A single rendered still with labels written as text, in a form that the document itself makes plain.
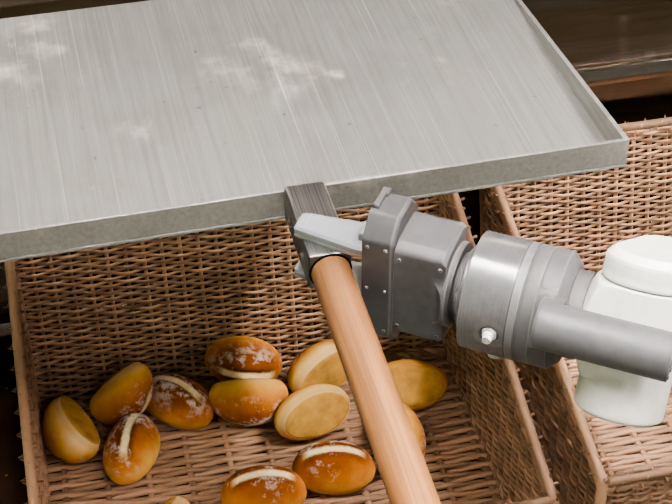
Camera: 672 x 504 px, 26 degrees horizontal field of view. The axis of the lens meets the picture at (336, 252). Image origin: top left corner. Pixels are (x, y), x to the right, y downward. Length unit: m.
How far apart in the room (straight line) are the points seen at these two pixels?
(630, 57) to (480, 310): 0.87
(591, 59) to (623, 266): 0.84
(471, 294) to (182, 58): 0.44
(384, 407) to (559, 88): 0.45
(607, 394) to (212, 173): 0.38
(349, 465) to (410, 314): 0.67
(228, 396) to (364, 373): 0.82
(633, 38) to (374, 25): 0.54
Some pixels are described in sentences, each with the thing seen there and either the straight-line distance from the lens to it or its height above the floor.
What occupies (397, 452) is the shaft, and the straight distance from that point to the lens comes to 0.94.
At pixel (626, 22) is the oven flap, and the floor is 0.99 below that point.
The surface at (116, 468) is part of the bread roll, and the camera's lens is 1.76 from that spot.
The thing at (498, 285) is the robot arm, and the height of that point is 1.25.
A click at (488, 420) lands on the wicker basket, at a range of 1.77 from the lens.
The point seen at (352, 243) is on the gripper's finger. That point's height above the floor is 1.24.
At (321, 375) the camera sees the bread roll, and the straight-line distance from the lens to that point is 1.83.
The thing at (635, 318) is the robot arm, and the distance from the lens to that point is 1.02.
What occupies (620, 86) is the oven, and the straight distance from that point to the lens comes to 1.91.
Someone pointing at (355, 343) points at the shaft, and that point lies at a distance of 1.01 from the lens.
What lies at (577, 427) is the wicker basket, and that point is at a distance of 1.65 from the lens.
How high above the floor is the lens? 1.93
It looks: 40 degrees down
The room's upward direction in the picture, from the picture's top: straight up
